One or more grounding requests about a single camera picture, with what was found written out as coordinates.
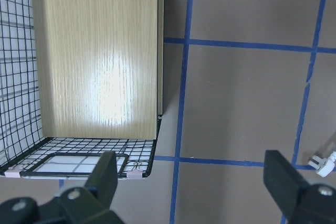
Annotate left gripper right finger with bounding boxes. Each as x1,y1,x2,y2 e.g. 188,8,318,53
263,150,310,208

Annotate white toaster power cord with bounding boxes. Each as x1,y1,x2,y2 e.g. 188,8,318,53
307,151,336,178

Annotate wooden board in basket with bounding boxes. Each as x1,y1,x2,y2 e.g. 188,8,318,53
32,0,163,140

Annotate wire grid basket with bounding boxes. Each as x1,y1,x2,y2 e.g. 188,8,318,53
1,0,164,179

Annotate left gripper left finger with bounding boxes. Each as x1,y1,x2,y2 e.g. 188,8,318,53
85,152,117,209

